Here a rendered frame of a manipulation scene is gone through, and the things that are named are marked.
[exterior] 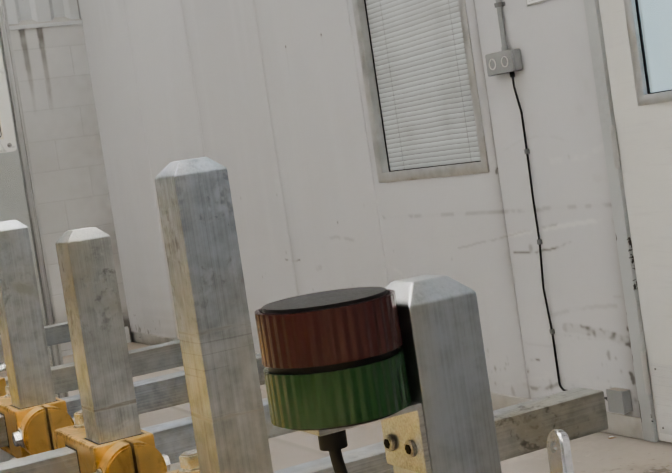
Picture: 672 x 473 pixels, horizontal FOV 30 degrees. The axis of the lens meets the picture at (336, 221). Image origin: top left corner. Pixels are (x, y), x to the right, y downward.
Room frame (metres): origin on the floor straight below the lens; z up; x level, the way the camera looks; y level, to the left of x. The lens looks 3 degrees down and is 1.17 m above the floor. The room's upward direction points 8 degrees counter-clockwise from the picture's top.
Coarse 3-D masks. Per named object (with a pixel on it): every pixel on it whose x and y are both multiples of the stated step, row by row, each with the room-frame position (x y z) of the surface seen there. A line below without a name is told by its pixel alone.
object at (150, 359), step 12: (144, 348) 1.57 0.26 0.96; (156, 348) 1.56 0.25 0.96; (168, 348) 1.57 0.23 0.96; (180, 348) 1.58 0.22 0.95; (132, 360) 1.55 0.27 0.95; (144, 360) 1.55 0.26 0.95; (156, 360) 1.56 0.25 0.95; (168, 360) 1.57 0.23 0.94; (180, 360) 1.57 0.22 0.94; (60, 372) 1.50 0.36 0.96; (72, 372) 1.51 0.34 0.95; (132, 372) 1.54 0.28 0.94; (144, 372) 1.55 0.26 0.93; (60, 384) 1.50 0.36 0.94; (72, 384) 1.51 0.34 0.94
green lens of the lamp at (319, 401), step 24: (384, 360) 0.51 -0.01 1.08; (288, 384) 0.50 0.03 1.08; (312, 384) 0.50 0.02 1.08; (336, 384) 0.50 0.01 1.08; (360, 384) 0.50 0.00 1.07; (384, 384) 0.50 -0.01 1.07; (408, 384) 0.52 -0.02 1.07; (288, 408) 0.51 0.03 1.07; (312, 408) 0.50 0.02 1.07; (336, 408) 0.50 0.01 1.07; (360, 408) 0.50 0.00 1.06; (384, 408) 0.50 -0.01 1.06
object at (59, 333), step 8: (48, 328) 2.00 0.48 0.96; (56, 328) 2.01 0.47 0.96; (64, 328) 2.01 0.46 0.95; (0, 336) 1.97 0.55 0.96; (48, 336) 2.00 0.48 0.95; (56, 336) 2.01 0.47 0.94; (64, 336) 2.01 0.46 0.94; (0, 344) 1.97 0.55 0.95; (48, 344) 2.00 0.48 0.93; (56, 344) 2.01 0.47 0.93; (0, 352) 1.96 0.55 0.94
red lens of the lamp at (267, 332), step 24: (312, 312) 0.50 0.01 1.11; (336, 312) 0.50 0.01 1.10; (360, 312) 0.50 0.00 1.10; (384, 312) 0.51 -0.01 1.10; (264, 336) 0.51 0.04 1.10; (288, 336) 0.50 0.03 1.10; (312, 336) 0.50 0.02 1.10; (336, 336) 0.50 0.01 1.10; (360, 336) 0.50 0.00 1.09; (384, 336) 0.51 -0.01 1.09; (264, 360) 0.52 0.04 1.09; (288, 360) 0.50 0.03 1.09; (312, 360) 0.50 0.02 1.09; (336, 360) 0.50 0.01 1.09
